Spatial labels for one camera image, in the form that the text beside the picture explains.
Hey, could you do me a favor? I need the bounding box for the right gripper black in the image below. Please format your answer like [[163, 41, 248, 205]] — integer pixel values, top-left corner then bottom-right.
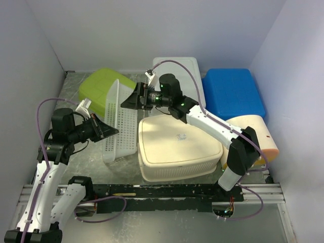
[[120, 83, 171, 111]]

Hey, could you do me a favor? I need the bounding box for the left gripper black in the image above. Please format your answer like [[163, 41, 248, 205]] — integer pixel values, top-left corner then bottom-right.
[[68, 112, 118, 143]]

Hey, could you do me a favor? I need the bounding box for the white basket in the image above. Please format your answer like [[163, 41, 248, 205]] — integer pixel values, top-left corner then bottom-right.
[[102, 79, 138, 164]]

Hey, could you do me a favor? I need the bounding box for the green basket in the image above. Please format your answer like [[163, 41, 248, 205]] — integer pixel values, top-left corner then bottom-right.
[[78, 68, 136, 117]]

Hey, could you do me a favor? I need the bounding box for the large white plastic container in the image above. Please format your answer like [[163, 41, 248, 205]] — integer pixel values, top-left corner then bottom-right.
[[148, 57, 208, 123]]

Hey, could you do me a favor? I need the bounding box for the cream perforated laundry basket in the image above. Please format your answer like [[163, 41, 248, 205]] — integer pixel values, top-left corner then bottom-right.
[[138, 114, 223, 182]]

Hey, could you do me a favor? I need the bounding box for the blue plastic container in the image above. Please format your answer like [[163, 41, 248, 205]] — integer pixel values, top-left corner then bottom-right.
[[202, 68, 266, 120]]

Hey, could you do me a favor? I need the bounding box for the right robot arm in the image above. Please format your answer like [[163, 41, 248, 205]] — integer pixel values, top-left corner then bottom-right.
[[121, 73, 261, 201]]

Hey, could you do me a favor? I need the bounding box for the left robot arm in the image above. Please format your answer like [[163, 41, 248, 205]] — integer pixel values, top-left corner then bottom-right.
[[4, 108, 119, 242]]

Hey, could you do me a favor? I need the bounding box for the wooden pencil on base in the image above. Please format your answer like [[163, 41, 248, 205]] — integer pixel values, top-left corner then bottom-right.
[[112, 192, 137, 197]]

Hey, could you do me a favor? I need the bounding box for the cream cylindrical stool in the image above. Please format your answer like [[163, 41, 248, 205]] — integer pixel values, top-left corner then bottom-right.
[[226, 114, 279, 162]]

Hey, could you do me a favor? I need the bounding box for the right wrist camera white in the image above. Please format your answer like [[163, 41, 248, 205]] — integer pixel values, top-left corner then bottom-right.
[[145, 69, 158, 88]]

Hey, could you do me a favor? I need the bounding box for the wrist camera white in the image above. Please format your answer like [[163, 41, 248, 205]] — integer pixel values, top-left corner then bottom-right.
[[145, 69, 158, 88], [75, 98, 92, 118]]

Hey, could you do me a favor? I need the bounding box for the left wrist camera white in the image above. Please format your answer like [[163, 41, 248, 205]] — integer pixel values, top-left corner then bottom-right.
[[75, 98, 92, 118]]

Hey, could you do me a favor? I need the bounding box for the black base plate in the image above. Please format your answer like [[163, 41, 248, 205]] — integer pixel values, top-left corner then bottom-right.
[[82, 183, 244, 214]]

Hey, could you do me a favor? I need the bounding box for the aluminium rail frame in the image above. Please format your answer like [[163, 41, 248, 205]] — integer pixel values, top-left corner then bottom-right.
[[5, 73, 297, 243]]

